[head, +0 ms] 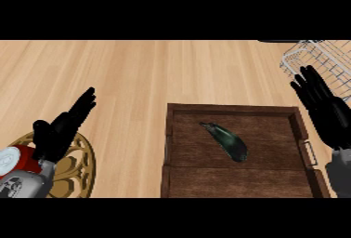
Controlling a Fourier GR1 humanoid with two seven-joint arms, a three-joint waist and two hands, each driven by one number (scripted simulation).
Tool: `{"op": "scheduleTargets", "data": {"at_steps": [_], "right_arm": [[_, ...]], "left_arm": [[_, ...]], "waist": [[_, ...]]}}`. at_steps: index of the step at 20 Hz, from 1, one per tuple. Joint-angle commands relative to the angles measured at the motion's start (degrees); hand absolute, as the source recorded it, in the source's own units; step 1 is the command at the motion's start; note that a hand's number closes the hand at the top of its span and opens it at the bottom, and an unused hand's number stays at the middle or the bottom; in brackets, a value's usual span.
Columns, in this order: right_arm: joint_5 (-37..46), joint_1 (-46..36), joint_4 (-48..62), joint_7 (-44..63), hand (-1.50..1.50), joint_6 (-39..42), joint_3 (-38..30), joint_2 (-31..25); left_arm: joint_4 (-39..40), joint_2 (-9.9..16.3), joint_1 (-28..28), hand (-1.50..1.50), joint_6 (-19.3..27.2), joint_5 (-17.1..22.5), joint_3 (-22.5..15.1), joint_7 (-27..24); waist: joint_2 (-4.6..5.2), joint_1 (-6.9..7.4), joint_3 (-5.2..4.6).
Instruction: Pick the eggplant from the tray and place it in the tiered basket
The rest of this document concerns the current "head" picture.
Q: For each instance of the red can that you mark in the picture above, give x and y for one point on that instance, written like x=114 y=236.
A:
x=15 y=161

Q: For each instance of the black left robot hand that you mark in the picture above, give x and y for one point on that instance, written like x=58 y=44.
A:
x=62 y=130

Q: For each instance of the gold round trivet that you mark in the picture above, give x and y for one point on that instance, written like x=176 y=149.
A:
x=76 y=167

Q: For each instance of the dark green eggplant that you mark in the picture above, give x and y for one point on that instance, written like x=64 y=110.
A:
x=229 y=142

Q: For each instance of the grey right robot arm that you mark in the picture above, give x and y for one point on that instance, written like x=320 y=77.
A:
x=341 y=172

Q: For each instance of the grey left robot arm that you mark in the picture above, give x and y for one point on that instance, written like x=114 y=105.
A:
x=26 y=181

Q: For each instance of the brown wooden tray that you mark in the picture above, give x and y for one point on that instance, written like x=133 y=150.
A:
x=242 y=155

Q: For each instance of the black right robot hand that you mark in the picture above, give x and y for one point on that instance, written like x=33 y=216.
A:
x=326 y=108

